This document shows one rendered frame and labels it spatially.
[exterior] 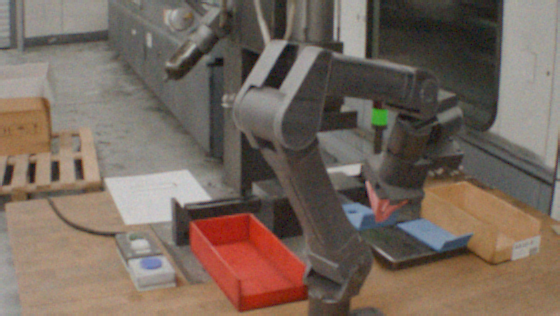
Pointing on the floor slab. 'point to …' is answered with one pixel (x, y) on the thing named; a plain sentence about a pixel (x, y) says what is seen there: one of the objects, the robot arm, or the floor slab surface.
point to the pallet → (50, 167)
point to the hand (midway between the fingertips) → (380, 216)
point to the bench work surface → (392, 298)
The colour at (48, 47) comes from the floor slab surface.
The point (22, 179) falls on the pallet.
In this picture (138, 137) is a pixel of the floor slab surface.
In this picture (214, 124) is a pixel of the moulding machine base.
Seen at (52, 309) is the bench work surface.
